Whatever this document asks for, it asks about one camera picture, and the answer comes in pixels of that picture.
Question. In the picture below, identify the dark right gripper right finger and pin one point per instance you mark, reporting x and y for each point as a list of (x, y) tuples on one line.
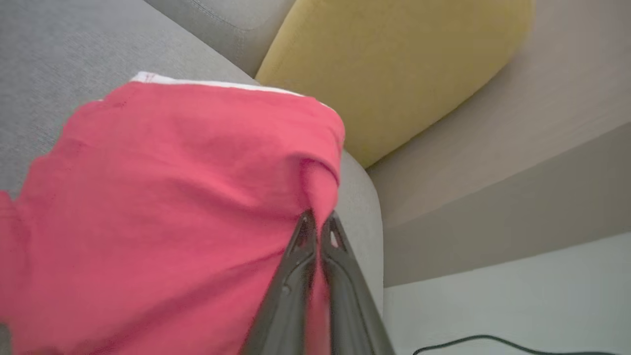
[(352, 305)]

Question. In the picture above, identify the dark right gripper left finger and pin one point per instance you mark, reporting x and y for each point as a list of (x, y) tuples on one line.
[(288, 305)]

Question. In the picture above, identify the red jersey with black lettering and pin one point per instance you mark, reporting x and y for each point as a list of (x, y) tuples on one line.
[(162, 212)]

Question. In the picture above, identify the yellow sofa back cushion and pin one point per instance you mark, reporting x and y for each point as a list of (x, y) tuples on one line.
[(394, 64)]

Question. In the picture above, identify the grey sofa seat cushion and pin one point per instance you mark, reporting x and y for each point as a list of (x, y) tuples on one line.
[(231, 24)]

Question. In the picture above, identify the grey sofa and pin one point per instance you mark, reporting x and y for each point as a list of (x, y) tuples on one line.
[(74, 54)]

